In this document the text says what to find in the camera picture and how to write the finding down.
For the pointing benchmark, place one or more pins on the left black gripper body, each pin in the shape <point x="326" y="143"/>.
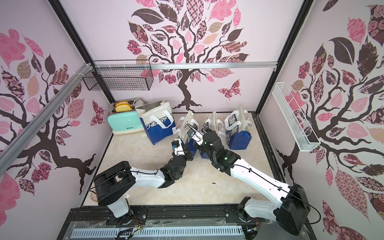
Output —
<point x="187" y="157"/>

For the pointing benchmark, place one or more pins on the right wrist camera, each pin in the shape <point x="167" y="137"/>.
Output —
<point x="195" y="134"/>

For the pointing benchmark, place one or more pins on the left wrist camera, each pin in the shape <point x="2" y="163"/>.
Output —
<point x="175" y="144"/>

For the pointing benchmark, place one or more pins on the white wire wall basket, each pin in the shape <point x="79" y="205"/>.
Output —
<point x="289" y="103"/>

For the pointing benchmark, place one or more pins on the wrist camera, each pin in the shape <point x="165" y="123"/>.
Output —
<point x="195" y="134"/>
<point x="175" y="144"/>

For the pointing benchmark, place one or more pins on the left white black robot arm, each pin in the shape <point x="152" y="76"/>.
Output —
<point x="112" y="184"/>

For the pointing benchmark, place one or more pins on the yellow toast slice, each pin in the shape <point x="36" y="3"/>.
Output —
<point x="123" y="108"/>

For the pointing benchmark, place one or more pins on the orange toast slice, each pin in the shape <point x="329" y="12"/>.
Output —
<point x="121" y="103"/>

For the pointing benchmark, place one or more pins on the black wire wall basket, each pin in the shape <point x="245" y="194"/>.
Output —
<point x="120" y="77"/>

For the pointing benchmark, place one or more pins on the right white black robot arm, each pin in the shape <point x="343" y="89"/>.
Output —
<point x="286" y="204"/>

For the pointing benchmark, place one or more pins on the blue beige takeout bag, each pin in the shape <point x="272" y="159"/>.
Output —
<point x="157" y="120"/>
<point x="184" y="132"/>
<point x="237" y="129"/>
<point x="211" y="123"/>

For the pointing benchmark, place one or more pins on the mint green toaster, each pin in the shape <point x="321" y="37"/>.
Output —
<point x="125" y="122"/>

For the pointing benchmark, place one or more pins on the aluminium rail left wall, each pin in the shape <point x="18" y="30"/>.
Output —
<point x="14" y="149"/>

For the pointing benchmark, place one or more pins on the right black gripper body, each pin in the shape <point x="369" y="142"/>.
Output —
<point x="199" y="138"/>

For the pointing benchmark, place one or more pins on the pink translucent bowl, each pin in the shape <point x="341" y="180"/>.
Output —
<point x="93" y="196"/>

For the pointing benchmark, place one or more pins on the white slotted cable duct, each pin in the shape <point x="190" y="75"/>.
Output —
<point x="157" y="232"/>

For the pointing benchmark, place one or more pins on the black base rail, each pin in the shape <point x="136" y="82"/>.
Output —
<point x="195" y="211"/>

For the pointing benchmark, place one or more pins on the aluminium rail wall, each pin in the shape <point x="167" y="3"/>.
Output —
<point x="14" y="149"/>
<point x="241" y="65"/>

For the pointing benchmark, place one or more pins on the aluminium rail back wall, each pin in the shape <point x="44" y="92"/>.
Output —
<point x="241" y="65"/>

